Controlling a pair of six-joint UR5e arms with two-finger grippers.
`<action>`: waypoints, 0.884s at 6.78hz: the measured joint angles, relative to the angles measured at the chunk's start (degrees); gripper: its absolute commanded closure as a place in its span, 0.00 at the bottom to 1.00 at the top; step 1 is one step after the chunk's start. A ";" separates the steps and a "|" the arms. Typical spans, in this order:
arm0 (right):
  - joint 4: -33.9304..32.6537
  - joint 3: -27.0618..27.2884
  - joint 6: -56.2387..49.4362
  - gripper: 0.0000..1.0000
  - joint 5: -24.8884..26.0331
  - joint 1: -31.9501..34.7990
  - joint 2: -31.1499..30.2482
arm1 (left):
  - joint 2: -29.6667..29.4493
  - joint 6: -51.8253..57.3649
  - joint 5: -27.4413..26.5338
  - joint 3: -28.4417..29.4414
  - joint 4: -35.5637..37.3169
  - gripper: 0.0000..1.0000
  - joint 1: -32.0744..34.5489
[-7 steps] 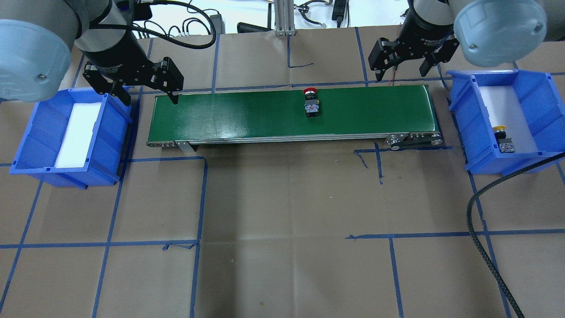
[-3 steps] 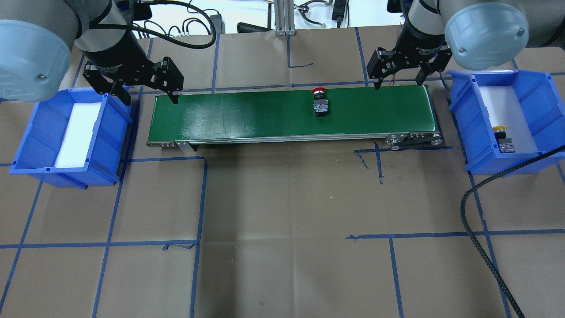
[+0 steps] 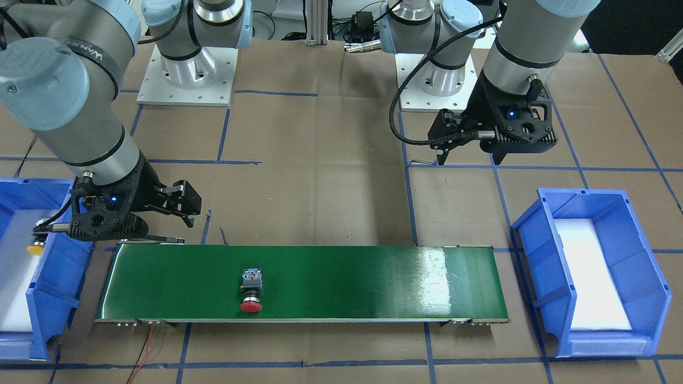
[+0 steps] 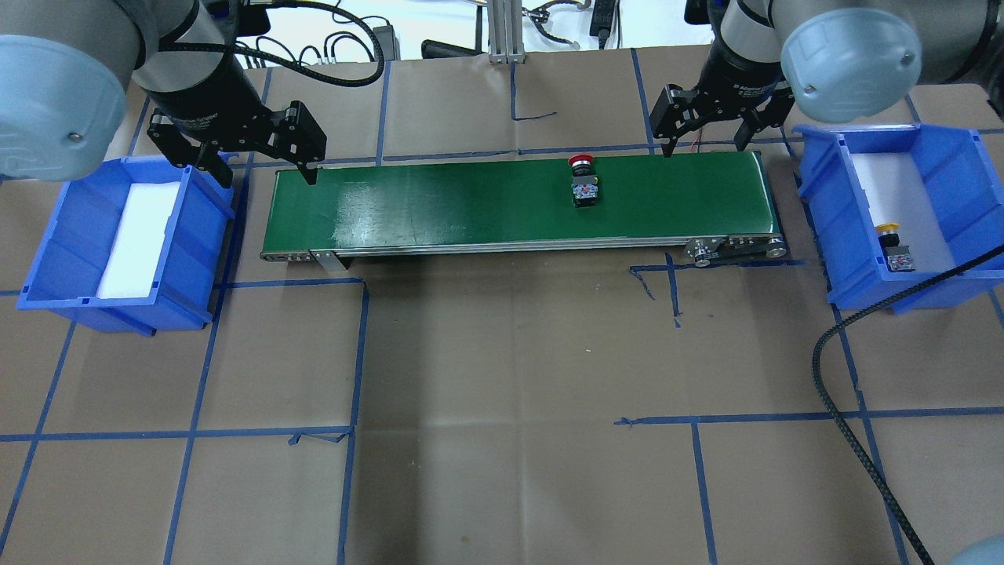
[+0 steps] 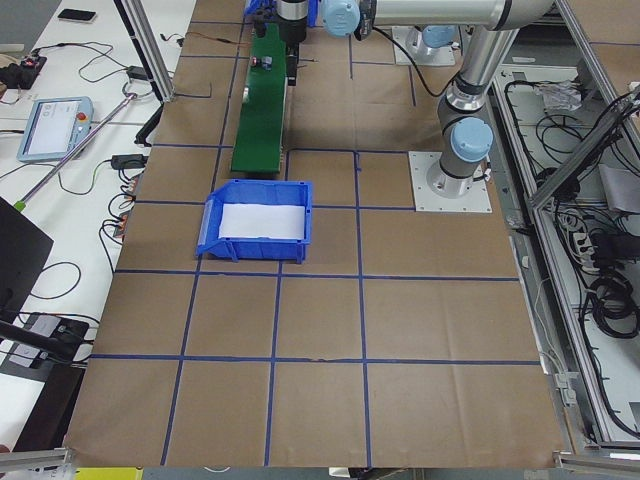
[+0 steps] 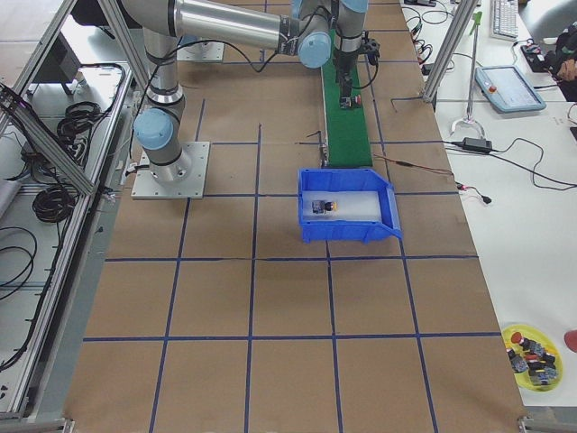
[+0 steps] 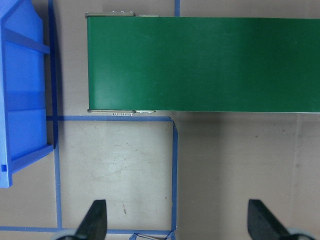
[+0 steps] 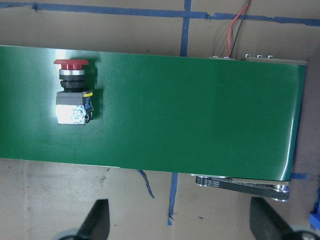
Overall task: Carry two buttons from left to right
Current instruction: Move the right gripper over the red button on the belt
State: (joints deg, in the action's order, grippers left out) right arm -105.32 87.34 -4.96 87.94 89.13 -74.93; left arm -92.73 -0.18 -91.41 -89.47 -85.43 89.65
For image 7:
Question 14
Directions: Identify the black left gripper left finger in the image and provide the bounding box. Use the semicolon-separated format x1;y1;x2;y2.
74;199;107;240

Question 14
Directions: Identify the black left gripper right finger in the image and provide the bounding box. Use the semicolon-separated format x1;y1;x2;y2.
247;199;291;240

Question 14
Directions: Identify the blue source bin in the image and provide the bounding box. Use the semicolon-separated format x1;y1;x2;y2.
0;0;53;188

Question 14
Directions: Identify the green conveyor belt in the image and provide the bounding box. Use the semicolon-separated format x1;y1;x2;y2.
86;14;320;113

